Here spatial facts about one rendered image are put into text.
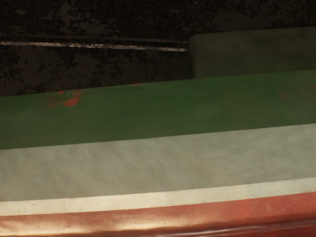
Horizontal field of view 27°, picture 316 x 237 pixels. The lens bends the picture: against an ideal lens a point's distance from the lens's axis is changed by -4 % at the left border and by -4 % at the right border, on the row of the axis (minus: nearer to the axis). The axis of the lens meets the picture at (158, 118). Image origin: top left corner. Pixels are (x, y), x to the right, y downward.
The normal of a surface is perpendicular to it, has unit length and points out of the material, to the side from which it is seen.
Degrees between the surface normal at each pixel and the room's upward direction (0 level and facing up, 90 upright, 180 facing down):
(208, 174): 90
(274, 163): 90
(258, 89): 90
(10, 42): 0
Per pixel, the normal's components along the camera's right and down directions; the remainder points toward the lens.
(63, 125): -0.10, -0.92
